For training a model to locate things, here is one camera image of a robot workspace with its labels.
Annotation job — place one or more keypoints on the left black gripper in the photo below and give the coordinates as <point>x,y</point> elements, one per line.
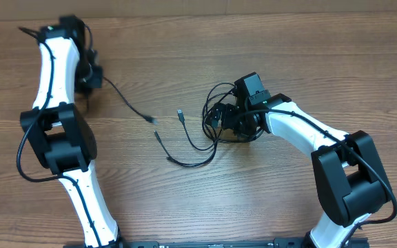
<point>95,79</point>

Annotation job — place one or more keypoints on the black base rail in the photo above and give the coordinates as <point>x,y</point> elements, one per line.
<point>219,244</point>

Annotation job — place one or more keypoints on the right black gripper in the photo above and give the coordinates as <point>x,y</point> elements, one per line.
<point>228,111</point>

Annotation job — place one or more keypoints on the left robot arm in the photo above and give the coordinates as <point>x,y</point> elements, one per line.
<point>61,139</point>

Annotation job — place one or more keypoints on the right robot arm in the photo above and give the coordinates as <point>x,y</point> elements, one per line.
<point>351,182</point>

